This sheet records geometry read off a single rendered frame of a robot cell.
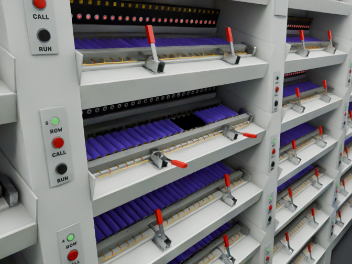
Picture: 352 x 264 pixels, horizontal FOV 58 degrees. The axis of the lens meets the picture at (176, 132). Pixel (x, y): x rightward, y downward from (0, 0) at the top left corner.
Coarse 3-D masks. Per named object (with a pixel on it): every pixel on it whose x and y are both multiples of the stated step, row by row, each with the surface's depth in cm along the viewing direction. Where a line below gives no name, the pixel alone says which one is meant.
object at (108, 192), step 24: (192, 96) 95; (96, 120) 73; (264, 120) 96; (216, 144) 82; (240, 144) 88; (144, 168) 66; (168, 168) 68; (192, 168) 75; (96, 192) 57; (120, 192) 60; (144, 192) 66
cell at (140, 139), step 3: (129, 129) 75; (132, 129) 75; (129, 132) 74; (132, 132) 74; (135, 132) 74; (132, 135) 74; (135, 135) 73; (138, 135) 73; (135, 138) 73; (138, 138) 73; (141, 138) 72; (138, 141) 72; (141, 141) 72; (144, 141) 72; (147, 141) 72; (141, 144) 72
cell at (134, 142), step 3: (120, 132) 73; (123, 132) 73; (126, 132) 73; (123, 135) 73; (126, 135) 72; (129, 135) 72; (126, 138) 72; (129, 138) 72; (132, 138) 72; (129, 141) 71; (132, 141) 71; (135, 141) 71; (132, 144) 71; (135, 144) 70; (138, 144) 71
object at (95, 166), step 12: (228, 120) 90; (240, 120) 94; (192, 132) 80; (204, 132) 82; (156, 144) 71; (168, 144) 73; (180, 144) 76; (192, 144) 77; (108, 156) 63; (120, 156) 64; (132, 156) 66; (144, 156) 69; (96, 168) 60; (108, 168) 62
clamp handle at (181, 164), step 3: (162, 153) 67; (159, 156) 67; (162, 156) 68; (162, 159) 67; (165, 159) 66; (168, 159) 66; (171, 162) 65; (174, 162) 64; (177, 162) 64; (180, 162) 64; (183, 162) 64; (174, 165) 64; (177, 165) 64; (180, 165) 63; (183, 165) 62; (186, 165) 63; (183, 168) 63
